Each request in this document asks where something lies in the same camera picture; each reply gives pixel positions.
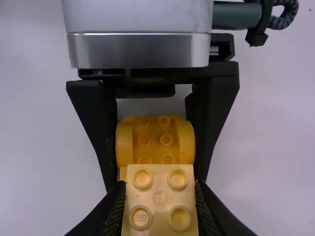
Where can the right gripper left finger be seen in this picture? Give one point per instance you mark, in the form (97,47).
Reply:
(108,216)

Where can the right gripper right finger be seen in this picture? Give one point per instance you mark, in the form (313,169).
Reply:
(211,216)

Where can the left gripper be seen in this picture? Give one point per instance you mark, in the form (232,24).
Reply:
(147,84)

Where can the yellow toy car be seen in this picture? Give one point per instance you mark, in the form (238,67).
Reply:
(152,140)

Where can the yellow toy brick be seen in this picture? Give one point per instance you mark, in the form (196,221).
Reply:
(160,196)

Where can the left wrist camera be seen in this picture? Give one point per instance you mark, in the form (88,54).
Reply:
(137,32)

